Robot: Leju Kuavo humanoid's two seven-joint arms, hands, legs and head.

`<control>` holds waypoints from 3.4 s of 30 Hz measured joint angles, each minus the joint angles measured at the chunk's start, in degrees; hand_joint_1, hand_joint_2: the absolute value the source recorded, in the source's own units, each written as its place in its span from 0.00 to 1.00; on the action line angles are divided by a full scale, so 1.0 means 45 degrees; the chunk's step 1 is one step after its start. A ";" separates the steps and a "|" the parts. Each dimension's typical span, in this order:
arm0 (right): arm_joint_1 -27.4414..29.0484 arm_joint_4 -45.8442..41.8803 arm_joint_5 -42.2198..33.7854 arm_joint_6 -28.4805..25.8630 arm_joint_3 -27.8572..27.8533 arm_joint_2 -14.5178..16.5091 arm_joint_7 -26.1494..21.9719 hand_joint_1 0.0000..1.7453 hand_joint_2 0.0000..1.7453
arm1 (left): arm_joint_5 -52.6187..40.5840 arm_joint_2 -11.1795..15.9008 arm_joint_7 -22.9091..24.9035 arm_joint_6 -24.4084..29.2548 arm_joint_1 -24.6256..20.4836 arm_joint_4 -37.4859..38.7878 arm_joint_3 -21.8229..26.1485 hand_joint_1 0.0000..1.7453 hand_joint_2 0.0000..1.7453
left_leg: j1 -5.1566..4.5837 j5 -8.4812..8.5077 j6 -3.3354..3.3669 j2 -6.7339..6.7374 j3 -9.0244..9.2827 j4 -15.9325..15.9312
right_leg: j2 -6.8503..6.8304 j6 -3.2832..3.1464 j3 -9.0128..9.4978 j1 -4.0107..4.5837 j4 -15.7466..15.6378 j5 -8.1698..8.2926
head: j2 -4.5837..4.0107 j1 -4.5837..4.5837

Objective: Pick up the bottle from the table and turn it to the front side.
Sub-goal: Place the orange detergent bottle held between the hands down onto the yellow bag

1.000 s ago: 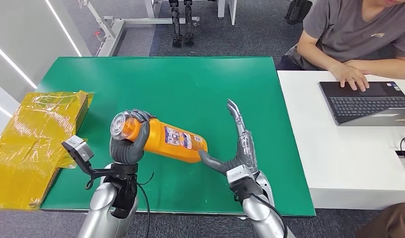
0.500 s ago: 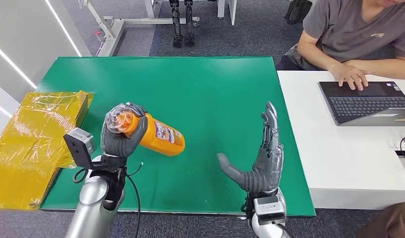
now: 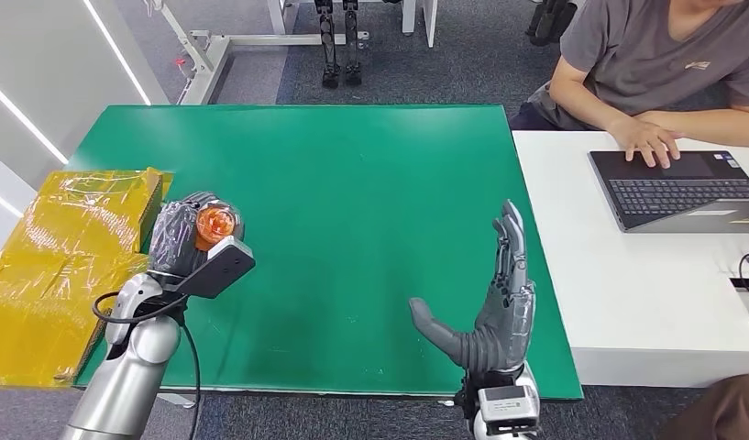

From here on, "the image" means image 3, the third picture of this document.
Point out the black silver humanoid robot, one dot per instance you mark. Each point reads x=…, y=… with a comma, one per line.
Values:
x=330, y=36

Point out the yellow plastic-wrapped cardboard box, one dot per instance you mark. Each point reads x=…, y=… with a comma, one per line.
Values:
x=64, y=243

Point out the white wall light strip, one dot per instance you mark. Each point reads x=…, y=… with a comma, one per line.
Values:
x=25, y=118
x=3, y=201
x=116, y=51

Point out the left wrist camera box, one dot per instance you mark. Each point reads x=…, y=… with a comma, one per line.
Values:
x=219, y=270

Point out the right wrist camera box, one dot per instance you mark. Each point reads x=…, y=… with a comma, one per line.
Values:
x=507, y=410

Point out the white furniture leg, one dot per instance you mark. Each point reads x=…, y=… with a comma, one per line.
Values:
x=429, y=21

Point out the white desk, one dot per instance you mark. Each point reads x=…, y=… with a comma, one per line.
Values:
x=623, y=291

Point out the person's left forearm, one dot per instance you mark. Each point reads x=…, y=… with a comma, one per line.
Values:
x=714, y=124

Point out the orange juice bottle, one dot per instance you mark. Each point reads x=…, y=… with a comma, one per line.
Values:
x=215, y=226

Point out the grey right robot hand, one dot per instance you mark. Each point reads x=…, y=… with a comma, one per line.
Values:
x=501, y=328

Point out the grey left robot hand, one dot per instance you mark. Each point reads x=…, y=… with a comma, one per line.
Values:
x=173, y=237

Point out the dark grey laptop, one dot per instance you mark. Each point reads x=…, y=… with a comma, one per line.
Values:
x=671, y=194

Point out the person's right hand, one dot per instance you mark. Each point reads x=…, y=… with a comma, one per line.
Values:
x=644, y=139

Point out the white metal gantry frame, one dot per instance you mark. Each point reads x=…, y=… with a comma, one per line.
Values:
x=258, y=39

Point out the person's right forearm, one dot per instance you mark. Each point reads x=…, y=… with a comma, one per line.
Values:
x=577, y=106

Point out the person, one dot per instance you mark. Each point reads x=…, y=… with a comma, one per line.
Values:
x=641, y=54

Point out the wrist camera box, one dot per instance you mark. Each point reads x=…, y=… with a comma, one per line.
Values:
x=507, y=410
x=219, y=270

